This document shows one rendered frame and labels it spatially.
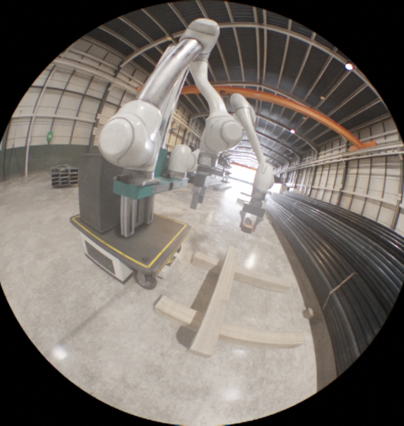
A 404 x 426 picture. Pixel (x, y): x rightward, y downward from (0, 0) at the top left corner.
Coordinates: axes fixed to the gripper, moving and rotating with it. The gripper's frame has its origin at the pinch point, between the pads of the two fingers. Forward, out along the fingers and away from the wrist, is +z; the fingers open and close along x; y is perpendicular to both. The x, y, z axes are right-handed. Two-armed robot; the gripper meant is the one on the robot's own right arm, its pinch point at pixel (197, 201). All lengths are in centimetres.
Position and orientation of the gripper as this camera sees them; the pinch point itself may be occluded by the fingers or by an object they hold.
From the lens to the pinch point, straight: 63.2
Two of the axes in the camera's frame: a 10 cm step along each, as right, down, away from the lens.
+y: -9.5, -2.8, 1.3
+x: -2.1, 2.7, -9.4
